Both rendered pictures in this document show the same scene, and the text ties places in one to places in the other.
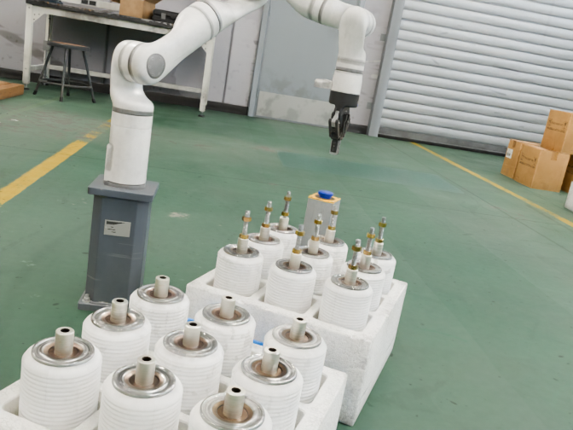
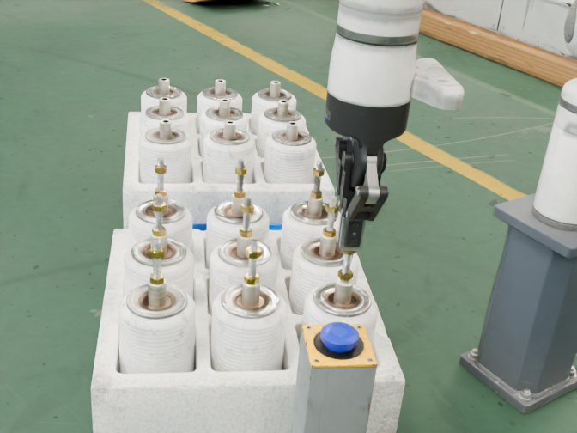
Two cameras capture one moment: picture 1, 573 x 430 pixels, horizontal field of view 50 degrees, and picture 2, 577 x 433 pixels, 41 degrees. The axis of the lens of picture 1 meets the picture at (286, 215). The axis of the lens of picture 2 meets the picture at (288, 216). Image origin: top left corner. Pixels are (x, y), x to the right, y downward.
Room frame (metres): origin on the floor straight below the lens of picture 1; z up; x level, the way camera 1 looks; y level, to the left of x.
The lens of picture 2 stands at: (2.13, -0.46, 0.81)
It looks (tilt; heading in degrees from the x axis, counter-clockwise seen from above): 28 degrees down; 152
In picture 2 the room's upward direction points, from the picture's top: 5 degrees clockwise
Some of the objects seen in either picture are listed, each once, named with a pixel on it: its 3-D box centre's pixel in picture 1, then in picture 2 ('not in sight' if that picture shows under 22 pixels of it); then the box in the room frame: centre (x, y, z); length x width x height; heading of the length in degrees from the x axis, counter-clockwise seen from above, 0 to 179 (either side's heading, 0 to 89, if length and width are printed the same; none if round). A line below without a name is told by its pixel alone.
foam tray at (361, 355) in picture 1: (299, 320); (239, 344); (1.28, -0.07, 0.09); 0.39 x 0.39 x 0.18; 71
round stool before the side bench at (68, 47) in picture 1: (66, 72); not in sight; (5.16, 2.02, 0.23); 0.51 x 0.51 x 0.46
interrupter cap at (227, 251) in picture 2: (312, 252); (245, 253); (1.28, -0.07, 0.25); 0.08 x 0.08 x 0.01
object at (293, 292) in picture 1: (286, 308); (235, 263); (1.16, -0.03, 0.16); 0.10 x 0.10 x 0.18
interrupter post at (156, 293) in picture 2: (377, 248); (156, 292); (1.35, -0.22, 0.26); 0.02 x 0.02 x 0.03
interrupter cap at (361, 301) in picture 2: (282, 229); (342, 300); (1.42, 0.00, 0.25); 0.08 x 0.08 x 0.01
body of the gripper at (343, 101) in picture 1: (342, 107); (363, 134); (1.57, -0.09, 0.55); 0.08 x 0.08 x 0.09
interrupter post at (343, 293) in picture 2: (283, 223); (343, 291); (1.42, 0.00, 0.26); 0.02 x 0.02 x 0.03
